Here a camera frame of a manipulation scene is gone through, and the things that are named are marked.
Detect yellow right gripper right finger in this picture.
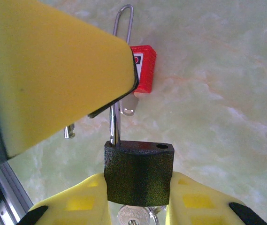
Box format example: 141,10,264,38
165,172,267,225

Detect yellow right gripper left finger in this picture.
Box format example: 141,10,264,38
18,172,112,225

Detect small black block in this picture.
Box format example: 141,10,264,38
63,103,175,209

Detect small orange block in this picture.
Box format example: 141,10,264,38
112,4,158,94

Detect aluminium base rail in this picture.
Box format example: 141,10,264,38
0,161,34,225

